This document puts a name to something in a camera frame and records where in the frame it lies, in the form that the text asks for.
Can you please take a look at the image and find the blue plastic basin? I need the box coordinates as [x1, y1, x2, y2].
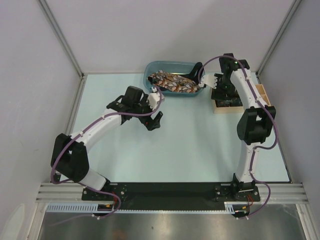
[143, 61, 204, 97]

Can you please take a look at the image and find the white cable duct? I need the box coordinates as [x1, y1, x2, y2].
[46, 203, 246, 214]

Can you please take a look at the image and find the dark orange floral tie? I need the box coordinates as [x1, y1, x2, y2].
[215, 98, 243, 108]

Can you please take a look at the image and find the black strap in basin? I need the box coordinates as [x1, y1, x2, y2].
[187, 61, 205, 85]

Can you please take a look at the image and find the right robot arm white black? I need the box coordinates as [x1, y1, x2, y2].
[198, 53, 277, 202]

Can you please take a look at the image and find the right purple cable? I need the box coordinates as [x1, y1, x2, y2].
[197, 56, 279, 221]

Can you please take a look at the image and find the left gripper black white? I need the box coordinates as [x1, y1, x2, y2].
[131, 94, 162, 130]

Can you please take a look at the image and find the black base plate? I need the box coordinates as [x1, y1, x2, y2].
[82, 181, 261, 212]

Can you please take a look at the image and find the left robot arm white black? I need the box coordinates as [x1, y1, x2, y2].
[50, 86, 164, 200]

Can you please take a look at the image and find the aluminium frame rail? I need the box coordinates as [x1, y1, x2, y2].
[35, 183, 309, 204]

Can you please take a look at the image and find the purple cable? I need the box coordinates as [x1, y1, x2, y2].
[49, 86, 166, 226]
[197, 56, 279, 221]

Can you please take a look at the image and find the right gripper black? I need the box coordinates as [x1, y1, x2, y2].
[211, 73, 236, 104]

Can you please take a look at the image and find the wooden compartment tray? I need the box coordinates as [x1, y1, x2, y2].
[212, 84, 271, 114]

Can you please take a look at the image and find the pile of patterned ties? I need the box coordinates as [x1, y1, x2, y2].
[146, 70, 200, 93]

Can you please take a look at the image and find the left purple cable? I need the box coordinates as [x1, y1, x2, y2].
[49, 86, 166, 226]

